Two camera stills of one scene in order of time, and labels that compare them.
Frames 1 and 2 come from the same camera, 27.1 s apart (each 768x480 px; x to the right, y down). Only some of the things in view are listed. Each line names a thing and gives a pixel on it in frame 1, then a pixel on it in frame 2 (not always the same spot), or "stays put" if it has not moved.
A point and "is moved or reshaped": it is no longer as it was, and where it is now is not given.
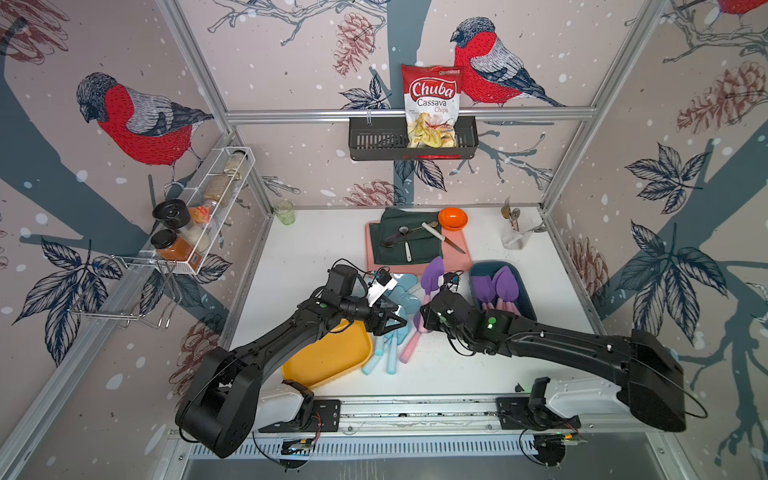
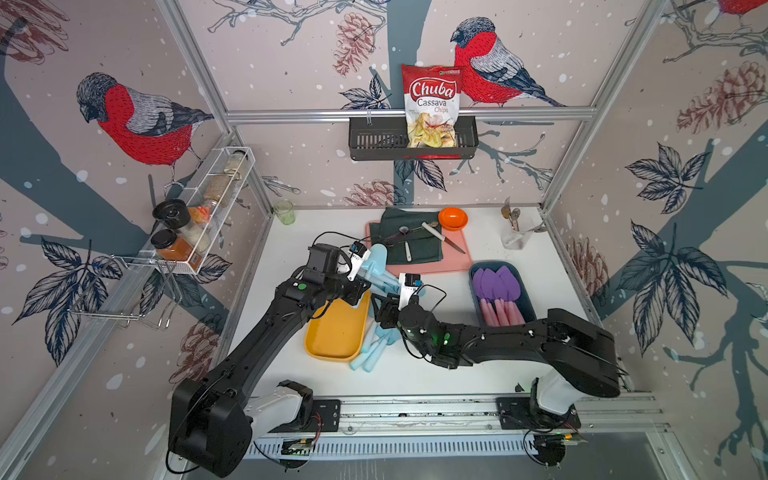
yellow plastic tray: (333, 355) is moved or reshaped
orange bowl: (453, 219) stays put
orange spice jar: (170, 248) stays put
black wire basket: (387, 141) stays put
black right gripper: (428, 316) → (388, 311)
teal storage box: (524, 305) stays put
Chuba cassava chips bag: (432, 96) stays put
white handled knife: (441, 236) stays put
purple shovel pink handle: (413, 340) is moved or reshaped
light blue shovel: (392, 340) → (388, 336)
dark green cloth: (401, 239) stays put
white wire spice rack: (196, 221) stays put
